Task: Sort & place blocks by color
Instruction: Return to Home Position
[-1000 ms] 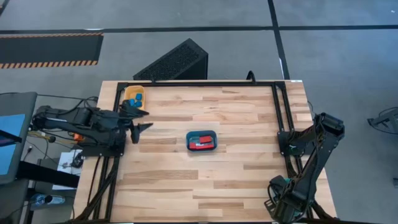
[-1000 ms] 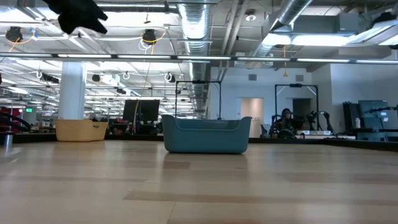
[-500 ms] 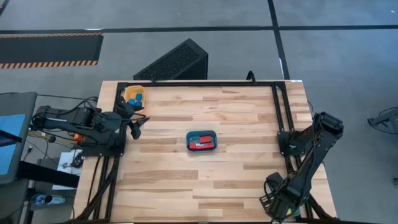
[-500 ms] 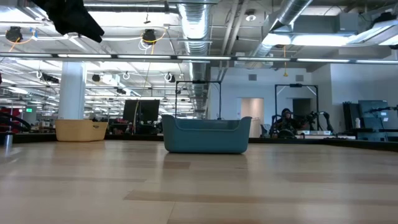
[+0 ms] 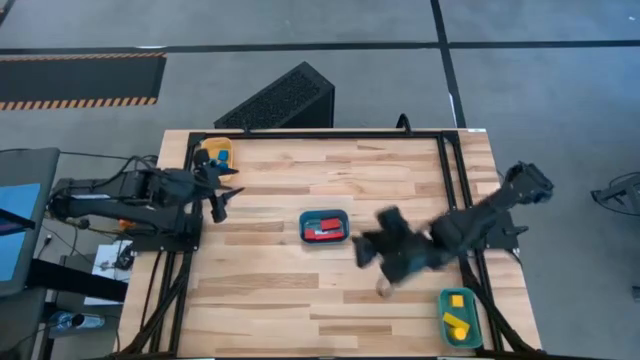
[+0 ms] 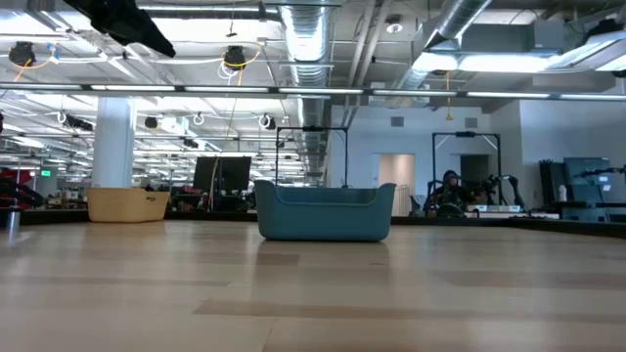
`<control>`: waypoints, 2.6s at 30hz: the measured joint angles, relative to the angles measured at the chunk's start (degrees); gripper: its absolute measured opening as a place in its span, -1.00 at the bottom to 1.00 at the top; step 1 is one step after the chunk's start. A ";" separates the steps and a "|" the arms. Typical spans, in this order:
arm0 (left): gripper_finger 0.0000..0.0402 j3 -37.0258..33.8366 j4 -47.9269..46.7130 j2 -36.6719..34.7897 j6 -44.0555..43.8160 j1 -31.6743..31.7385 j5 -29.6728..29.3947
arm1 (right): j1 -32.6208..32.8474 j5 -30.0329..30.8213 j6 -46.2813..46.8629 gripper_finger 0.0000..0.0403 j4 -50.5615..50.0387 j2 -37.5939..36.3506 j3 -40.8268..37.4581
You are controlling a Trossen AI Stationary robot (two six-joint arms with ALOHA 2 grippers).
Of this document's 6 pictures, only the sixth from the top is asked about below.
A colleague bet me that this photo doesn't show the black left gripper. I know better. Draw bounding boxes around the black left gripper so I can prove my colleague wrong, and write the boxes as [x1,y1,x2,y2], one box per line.
[63,0,177,59]

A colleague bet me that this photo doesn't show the long LED light bar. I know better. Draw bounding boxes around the long LED light bar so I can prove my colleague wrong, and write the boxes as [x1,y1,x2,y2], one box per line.
[0,81,626,101]

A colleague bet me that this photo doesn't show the white pillar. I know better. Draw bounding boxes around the white pillar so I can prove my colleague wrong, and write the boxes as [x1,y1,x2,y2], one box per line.
[90,96,138,190]

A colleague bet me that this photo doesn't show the black monitor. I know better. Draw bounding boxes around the black monitor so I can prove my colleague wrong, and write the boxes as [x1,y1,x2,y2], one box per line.
[192,155,253,194]

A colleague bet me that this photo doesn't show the tan plastic bin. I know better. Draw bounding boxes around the tan plastic bin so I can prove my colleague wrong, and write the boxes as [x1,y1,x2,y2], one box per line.
[86,186,172,224]

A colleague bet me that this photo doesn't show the dark curved tube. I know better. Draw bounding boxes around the dark curved tube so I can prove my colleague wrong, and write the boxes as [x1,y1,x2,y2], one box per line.
[0,175,46,206]

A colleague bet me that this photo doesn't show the silver metal cylinder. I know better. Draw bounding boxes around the silver metal cylinder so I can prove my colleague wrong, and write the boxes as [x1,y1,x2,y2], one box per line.
[4,206,22,235]

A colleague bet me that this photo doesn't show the dark teal plastic bin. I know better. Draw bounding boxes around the dark teal plastic bin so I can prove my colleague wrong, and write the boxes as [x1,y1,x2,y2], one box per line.
[252,179,398,243]

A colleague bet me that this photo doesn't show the person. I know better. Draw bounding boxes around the person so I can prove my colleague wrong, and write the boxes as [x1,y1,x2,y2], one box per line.
[424,169,483,219]

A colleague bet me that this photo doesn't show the black background robot arms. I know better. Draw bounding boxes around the black background robot arms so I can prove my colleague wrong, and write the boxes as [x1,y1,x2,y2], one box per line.
[483,173,530,212]

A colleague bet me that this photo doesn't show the black cabinet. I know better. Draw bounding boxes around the black cabinet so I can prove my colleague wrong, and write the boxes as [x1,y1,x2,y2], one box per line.
[538,158,563,204]

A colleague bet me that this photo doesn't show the black ceiling cable reel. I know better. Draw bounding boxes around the black ceiling cable reel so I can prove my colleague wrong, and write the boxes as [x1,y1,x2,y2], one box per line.
[7,40,37,67]
[222,44,248,70]

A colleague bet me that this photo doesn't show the black gantry frame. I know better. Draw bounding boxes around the black gantry frame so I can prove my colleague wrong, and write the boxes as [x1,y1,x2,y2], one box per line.
[275,125,350,190]
[431,130,503,206]

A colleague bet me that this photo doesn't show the black aluminium table frame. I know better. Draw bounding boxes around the black aluminium table frame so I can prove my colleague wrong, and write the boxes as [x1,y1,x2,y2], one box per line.
[0,208,626,240]

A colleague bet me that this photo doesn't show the dark wall screen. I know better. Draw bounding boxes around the dark wall screen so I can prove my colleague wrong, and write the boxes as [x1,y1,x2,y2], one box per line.
[561,155,612,202]

